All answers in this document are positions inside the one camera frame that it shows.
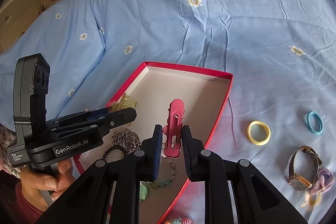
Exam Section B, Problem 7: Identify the yellow hair claw clip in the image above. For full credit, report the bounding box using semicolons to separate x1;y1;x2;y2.
108;93;137;113

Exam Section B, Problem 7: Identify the silver chain bracelet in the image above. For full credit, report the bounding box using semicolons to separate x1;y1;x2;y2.
111;128;142;154

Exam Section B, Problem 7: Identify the pastel crystal bead bracelet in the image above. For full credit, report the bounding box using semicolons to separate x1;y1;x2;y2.
149;157;177;190

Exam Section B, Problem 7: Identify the pink snap hair clip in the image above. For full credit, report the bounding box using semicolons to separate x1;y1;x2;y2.
163;99;185;158

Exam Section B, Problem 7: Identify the black bead bracelet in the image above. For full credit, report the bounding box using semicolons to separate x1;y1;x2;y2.
101;144;128;162

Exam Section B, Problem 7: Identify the green fabric hair scrunchie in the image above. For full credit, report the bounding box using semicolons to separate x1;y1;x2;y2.
139;181;148;202

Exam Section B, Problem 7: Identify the pastel charm bead bracelet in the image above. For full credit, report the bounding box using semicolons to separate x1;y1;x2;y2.
163;216;196;224

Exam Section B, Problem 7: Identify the gold square wrist watch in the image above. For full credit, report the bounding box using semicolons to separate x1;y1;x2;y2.
288;145;322;191

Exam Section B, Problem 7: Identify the purple bow hair tie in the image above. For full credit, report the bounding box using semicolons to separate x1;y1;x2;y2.
307;168;336;206

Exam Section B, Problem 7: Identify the person's left hand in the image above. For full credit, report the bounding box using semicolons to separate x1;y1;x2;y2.
20;159;75;211

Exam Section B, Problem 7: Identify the red shallow cardboard box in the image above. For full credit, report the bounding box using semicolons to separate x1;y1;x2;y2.
67;62;233;223

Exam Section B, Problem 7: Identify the light blue floral bedsheet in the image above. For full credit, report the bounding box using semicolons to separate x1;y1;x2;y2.
1;0;335;223

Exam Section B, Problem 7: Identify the yellow hair tie ring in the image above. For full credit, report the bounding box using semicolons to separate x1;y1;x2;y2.
247;120;272;146

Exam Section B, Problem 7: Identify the blue hair tie ring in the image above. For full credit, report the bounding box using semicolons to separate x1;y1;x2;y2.
305;110;324;135

